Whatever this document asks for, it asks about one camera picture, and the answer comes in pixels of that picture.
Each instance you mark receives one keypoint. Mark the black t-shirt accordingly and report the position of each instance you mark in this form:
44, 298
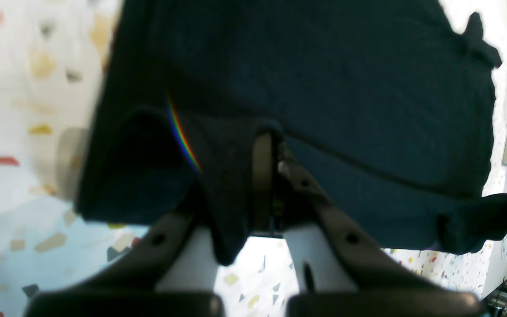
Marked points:
382, 101

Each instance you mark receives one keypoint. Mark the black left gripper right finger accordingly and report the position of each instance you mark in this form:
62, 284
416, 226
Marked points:
341, 271

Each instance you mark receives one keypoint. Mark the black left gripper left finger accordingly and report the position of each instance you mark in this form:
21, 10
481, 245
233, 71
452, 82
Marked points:
171, 272

